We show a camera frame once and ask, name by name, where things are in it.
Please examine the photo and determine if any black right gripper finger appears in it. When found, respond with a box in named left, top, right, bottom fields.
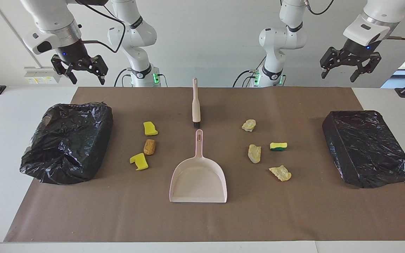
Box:
left=51, top=54, right=78, bottom=85
left=83, top=54, right=109, bottom=85

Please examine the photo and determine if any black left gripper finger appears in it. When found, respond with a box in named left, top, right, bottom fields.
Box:
left=350, top=53, right=381, bottom=83
left=320, top=46, right=347, bottom=78

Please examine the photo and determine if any small yellow sponge chunk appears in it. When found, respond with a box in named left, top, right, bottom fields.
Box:
left=143, top=121, right=159, bottom=136

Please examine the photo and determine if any brown sponge chunk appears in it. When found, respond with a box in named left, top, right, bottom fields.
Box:
left=143, top=139, right=156, bottom=155

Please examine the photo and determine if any beige hand brush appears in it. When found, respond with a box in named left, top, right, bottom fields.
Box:
left=192, top=78, right=201, bottom=129

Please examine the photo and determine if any notched yellow sponge piece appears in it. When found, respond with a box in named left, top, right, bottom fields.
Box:
left=129, top=153, right=149, bottom=171

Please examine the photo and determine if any pale pink plastic dustpan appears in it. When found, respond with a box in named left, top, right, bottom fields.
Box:
left=169, top=129, right=228, bottom=203

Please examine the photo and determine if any bin with crumpled black bag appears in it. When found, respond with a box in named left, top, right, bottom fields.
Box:
left=20, top=102, right=114, bottom=185

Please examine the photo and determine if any bin with smooth black bag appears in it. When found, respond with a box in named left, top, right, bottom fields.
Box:
left=322, top=110, right=405, bottom=189

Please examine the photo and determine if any brown paper table mat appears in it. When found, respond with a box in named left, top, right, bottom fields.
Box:
left=4, top=87, right=405, bottom=243

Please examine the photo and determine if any black right arm base cable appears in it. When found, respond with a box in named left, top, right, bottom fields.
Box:
left=114, top=68, right=133, bottom=87

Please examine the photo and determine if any black arm base cable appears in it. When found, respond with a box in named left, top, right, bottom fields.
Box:
left=232, top=56, right=266, bottom=87
left=114, top=68, right=133, bottom=87

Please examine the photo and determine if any white wall socket box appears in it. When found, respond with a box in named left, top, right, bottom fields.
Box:
left=24, top=67, right=62, bottom=84

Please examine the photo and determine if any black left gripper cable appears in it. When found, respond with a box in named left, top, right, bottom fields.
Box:
left=303, top=0, right=405, bottom=40

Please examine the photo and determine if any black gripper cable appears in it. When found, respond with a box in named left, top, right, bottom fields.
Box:
left=303, top=0, right=405, bottom=40
left=74, top=0, right=127, bottom=53

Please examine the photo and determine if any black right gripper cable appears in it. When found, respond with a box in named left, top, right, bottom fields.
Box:
left=74, top=0, right=127, bottom=53

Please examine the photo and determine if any white wall cable conduit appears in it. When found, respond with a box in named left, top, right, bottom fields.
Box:
left=0, top=0, right=43, bottom=68

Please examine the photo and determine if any black left arm base cable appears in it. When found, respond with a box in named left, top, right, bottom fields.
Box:
left=232, top=56, right=266, bottom=87

